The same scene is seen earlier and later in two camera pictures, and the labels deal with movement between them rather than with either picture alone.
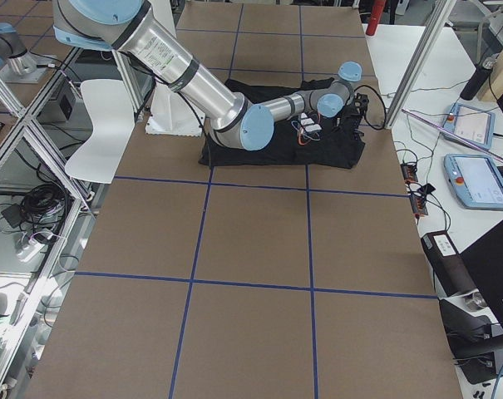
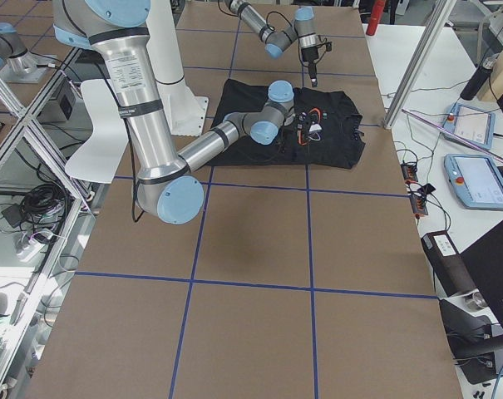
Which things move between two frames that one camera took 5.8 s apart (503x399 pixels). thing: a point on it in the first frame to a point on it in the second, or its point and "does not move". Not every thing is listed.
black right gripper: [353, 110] to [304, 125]
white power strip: [30, 249] does not move
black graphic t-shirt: [308, 139] does not move
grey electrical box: [66, 105] does not move
